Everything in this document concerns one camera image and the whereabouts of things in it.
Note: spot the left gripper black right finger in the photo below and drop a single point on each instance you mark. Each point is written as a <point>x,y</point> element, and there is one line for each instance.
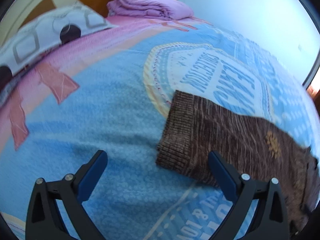
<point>270,217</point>

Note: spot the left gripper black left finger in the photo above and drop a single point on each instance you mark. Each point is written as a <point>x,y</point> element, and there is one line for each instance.
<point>44,220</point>

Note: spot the pink bed sheet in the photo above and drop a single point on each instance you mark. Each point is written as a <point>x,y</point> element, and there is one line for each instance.
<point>54,74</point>

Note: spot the folded purple quilt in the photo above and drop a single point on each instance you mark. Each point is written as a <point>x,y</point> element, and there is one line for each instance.
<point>160,9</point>

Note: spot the brown knitted sweater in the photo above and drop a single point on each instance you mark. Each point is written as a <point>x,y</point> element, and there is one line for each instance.
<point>196,126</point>

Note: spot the blue printed bed blanket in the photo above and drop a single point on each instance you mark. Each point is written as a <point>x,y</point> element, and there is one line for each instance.
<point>121,108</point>

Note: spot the white patterned pillow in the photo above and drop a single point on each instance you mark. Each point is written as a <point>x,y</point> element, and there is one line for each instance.
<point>48,31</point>

